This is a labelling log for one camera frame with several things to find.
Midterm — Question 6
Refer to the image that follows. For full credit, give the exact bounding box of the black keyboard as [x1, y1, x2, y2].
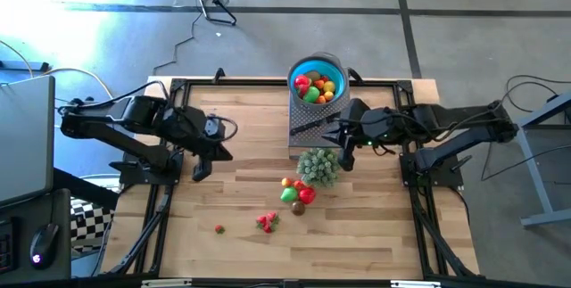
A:
[0, 218, 20, 276]

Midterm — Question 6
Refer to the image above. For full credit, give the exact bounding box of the green plastic apple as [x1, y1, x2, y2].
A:
[279, 186, 299, 203]

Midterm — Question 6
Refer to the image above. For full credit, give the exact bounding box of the yellow floor cable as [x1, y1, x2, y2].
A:
[0, 40, 122, 107]

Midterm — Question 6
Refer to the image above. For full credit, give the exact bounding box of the red bell pepper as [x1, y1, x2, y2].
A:
[298, 186, 317, 205]
[294, 74, 312, 98]

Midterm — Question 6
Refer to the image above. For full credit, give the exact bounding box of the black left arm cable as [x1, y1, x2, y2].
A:
[209, 116, 239, 143]

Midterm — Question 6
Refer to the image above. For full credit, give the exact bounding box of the grey laptop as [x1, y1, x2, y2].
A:
[0, 75, 56, 209]

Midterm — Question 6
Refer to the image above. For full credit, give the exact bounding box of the black power strip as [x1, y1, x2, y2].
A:
[0, 61, 50, 72]

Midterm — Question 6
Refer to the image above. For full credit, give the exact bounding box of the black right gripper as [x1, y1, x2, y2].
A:
[321, 98, 403, 172]

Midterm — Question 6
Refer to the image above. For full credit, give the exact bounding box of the black white checkerboard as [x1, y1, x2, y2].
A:
[70, 197, 118, 253]

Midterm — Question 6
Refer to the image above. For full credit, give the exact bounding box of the black kitchen knife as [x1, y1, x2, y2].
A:
[289, 116, 338, 137]

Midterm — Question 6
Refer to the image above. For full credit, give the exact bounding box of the blue collapsible colander bowl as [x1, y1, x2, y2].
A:
[287, 52, 349, 111]

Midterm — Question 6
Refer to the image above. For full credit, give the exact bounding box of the black computer mouse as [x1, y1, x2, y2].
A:
[29, 223, 60, 271]

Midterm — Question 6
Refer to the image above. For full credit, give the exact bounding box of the black floor cable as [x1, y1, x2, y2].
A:
[480, 73, 571, 182]

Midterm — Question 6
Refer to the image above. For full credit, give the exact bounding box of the grey desk frame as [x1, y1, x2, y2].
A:
[492, 90, 571, 229]

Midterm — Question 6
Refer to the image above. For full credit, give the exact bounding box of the perforated grey metal stand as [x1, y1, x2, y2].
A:
[288, 73, 354, 160]

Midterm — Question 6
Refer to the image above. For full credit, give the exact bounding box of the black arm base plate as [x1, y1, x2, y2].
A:
[109, 152, 185, 186]
[400, 152, 465, 187]

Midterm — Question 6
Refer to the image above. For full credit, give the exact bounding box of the potted artificial succulent plant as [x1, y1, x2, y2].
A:
[296, 147, 343, 189]

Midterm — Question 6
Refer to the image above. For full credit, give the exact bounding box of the black fan cable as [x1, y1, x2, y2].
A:
[153, 0, 201, 77]

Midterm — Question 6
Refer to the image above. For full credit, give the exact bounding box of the black aluminium table frame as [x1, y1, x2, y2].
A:
[100, 67, 482, 280]

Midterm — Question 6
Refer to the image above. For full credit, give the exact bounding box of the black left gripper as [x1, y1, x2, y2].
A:
[176, 113, 235, 184]

